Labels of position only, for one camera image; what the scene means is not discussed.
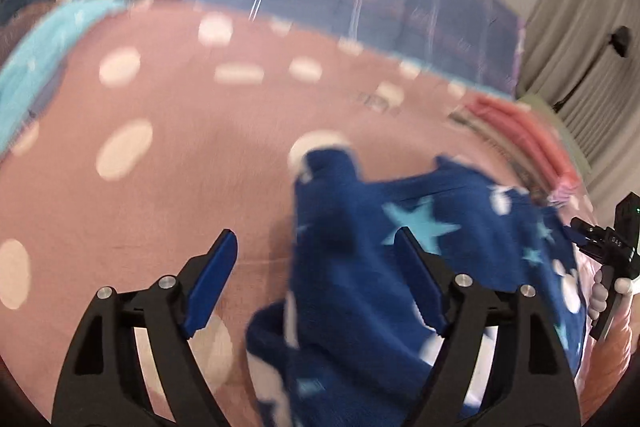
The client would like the black floor lamp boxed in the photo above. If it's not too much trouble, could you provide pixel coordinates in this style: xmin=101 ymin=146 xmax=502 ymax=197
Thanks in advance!
xmin=552 ymin=25 xmax=633 ymax=113

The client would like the pink polka dot bedspread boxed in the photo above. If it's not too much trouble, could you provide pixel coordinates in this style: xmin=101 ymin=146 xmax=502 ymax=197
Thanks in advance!
xmin=0 ymin=0 xmax=637 ymax=427

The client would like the coral folded garment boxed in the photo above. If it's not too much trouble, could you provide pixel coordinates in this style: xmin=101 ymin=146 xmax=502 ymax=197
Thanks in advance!
xmin=464 ymin=95 xmax=582 ymax=192

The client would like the navy star fleece pajama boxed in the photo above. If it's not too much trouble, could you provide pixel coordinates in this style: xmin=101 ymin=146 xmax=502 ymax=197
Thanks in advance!
xmin=246 ymin=147 xmax=586 ymax=426

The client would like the green pillow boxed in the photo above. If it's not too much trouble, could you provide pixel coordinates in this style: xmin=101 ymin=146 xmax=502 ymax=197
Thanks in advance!
xmin=516 ymin=92 xmax=558 ymax=118

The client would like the beige curtain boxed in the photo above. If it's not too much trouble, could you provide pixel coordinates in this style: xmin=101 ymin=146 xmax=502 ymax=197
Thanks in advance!
xmin=518 ymin=0 xmax=639 ymax=217

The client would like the right hand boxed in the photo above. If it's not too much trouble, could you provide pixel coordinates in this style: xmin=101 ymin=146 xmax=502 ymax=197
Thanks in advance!
xmin=588 ymin=270 xmax=639 ymax=321

